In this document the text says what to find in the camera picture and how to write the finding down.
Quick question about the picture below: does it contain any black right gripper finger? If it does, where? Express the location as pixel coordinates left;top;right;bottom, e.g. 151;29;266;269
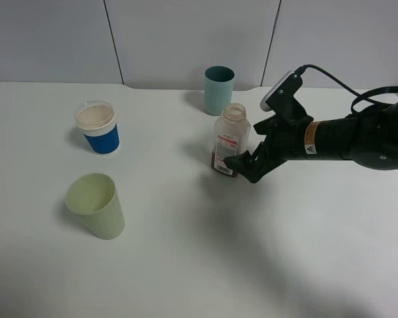
224;142;285;184

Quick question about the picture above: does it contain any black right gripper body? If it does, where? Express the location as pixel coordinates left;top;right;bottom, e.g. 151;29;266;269
253;115;314;169

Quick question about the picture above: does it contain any clear plastic drink bottle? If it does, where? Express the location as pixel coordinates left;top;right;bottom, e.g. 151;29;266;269
211;103;251;178

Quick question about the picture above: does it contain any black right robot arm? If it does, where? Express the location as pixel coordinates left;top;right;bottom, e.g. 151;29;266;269
224;102;398;184

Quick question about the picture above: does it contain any teal plastic cup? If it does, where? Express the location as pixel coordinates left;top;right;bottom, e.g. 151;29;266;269
204;66;235;116

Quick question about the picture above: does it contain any pale green plastic cup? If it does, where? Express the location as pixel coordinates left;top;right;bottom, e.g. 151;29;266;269
65;173;125;240

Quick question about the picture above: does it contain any blue ribbed paper cup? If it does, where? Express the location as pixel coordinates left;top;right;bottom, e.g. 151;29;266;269
74;101;120;155

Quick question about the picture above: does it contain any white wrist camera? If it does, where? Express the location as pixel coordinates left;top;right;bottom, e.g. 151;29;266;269
259;71;303;121

